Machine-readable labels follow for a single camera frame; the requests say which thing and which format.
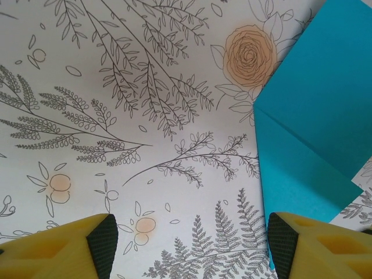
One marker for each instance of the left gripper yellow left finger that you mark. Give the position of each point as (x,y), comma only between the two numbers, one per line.
(58,255)

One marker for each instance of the floral printed table cover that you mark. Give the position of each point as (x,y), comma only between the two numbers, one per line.
(116,87)

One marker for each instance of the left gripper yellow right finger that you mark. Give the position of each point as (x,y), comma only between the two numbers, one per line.
(325,255)

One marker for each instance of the teal blue cloth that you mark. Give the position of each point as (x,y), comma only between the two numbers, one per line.
(305,116)

